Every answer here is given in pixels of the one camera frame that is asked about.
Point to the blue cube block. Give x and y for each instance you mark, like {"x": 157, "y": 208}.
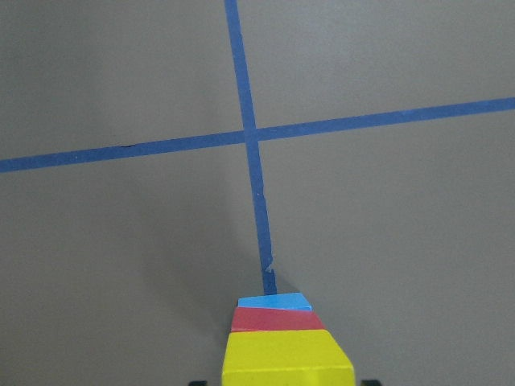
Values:
{"x": 289, "y": 301}

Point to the red cube block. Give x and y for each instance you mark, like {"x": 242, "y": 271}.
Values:
{"x": 246, "y": 319}

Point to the yellow cube block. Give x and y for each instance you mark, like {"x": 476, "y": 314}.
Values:
{"x": 308, "y": 357}

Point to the long blue tape line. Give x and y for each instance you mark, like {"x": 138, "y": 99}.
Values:
{"x": 264, "y": 134}

